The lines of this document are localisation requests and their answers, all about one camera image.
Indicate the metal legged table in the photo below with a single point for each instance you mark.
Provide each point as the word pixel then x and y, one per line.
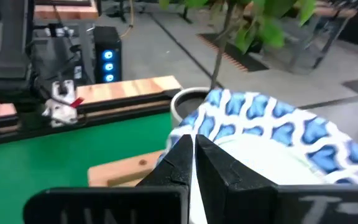
pixel 328 31

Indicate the blue patterned paper bowl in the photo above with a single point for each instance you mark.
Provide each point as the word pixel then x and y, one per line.
pixel 259 155

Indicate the wooden slatted shelf rack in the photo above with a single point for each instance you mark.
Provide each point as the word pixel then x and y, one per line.
pixel 120 171

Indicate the black aluminium table frame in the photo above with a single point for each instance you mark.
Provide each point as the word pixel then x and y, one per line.
pixel 120 112

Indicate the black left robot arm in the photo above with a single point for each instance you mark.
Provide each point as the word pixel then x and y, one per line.
pixel 11 71

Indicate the wooden workbench top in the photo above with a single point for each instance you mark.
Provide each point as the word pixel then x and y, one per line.
pixel 67 12

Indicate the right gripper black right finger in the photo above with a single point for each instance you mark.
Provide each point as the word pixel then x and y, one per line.
pixel 228 193

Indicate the green leafy plant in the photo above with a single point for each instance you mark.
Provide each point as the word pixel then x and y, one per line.
pixel 266 28

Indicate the red tag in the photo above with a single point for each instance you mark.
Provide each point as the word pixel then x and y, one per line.
pixel 77 102

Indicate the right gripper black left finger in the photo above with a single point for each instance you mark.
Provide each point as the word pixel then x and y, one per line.
pixel 166 193

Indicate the black mat with orange edge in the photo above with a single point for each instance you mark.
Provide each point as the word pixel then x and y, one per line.
pixel 238 56

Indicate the silver metal bracket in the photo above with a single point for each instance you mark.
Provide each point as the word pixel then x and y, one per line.
pixel 59 112

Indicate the black computer tower blue fans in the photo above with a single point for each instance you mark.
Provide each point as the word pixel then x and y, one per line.
pixel 107 53

